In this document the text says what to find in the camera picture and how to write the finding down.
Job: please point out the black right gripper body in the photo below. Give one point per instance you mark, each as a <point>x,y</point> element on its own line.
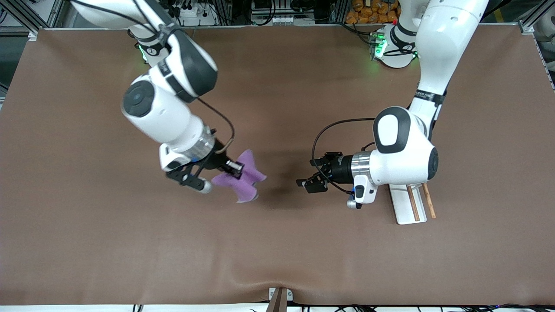
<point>218,159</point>

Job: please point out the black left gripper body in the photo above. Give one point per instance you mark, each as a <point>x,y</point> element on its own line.
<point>339,169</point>

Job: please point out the purple and grey towel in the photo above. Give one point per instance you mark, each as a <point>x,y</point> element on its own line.
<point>247,182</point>

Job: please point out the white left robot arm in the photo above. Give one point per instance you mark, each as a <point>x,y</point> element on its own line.
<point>407,160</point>

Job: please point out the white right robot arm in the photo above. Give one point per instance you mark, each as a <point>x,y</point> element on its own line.
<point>164,112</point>

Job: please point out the white rack base tray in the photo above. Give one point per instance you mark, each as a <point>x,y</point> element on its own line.
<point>401,208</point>

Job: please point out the brown table mat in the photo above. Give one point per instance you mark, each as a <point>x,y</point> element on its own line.
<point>277,251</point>

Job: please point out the brown wooden bar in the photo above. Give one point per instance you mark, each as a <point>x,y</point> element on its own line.
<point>277,304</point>

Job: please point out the white power strip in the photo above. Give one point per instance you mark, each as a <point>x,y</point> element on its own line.
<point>193,15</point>

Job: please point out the orange snack bags pile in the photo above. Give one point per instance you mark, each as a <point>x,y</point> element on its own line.
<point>368,13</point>

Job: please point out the metal table clamp bracket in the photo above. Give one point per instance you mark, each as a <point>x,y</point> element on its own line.
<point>272,294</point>

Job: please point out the aluminium frame profile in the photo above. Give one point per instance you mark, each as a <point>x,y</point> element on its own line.
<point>527,27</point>

